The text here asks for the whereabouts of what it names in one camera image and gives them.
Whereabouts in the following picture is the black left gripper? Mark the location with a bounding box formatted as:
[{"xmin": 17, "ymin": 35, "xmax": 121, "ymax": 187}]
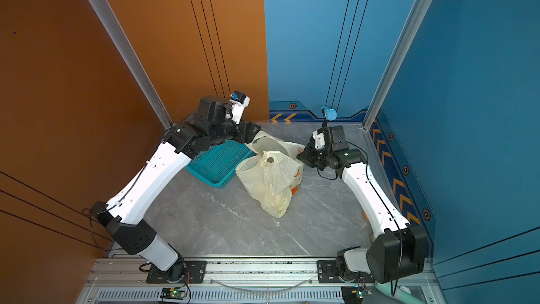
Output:
[{"xmin": 209, "ymin": 117, "xmax": 262, "ymax": 148}]

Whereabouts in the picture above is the yellow printed plastic bag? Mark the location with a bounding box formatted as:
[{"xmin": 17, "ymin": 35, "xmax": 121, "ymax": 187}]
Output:
[{"xmin": 236, "ymin": 131, "xmax": 305, "ymax": 218}]

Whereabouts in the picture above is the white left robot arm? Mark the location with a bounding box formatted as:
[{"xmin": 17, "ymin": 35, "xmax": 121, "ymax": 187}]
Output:
[{"xmin": 89, "ymin": 91, "xmax": 260, "ymax": 279}]

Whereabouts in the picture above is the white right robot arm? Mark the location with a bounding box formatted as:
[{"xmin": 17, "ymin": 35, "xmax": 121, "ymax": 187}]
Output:
[{"xmin": 297, "ymin": 125, "xmax": 428, "ymax": 284}]

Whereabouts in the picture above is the blue microphone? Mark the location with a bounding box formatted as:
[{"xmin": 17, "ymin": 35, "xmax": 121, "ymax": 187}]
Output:
[{"xmin": 321, "ymin": 106, "xmax": 338, "ymax": 121}]

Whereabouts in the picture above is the teal plastic basket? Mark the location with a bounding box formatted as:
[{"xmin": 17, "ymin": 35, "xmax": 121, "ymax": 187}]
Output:
[{"xmin": 185, "ymin": 140, "xmax": 255, "ymax": 188}]

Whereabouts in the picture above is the green tube object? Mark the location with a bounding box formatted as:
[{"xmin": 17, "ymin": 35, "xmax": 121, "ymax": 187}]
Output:
[{"xmin": 374, "ymin": 282, "xmax": 422, "ymax": 304}]

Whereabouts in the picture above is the left circuit board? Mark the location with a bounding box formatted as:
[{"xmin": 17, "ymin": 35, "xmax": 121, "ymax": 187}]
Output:
[{"xmin": 160, "ymin": 287, "xmax": 186, "ymax": 303}]

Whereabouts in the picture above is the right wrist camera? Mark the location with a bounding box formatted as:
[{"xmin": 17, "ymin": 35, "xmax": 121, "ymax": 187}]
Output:
[{"xmin": 312, "ymin": 130, "xmax": 326, "ymax": 150}]

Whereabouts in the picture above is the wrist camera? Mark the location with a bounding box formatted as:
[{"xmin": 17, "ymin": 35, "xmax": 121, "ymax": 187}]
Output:
[
  {"xmin": 312, "ymin": 130, "xmax": 326, "ymax": 150},
  {"xmin": 229, "ymin": 91, "xmax": 250, "ymax": 125}
]

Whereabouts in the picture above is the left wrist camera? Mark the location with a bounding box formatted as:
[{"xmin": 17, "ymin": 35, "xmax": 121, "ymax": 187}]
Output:
[{"xmin": 229, "ymin": 91, "xmax": 250, "ymax": 125}]

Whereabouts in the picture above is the aluminium corner post left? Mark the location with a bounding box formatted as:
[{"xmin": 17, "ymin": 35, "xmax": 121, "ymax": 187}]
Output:
[{"xmin": 88, "ymin": 0, "xmax": 173, "ymax": 129}]

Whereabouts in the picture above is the aluminium corner post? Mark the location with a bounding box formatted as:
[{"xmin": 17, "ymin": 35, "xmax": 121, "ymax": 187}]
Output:
[
  {"xmin": 363, "ymin": 0, "xmax": 433, "ymax": 131},
  {"xmin": 88, "ymin": 0, "xmax": 173, "ymax": 129}
]

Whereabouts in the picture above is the aluminium corner post right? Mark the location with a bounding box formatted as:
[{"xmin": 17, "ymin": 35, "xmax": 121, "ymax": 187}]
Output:
[{"xmin": 363, "ymin": 0, "xmax": 433, "ymax": 131}]

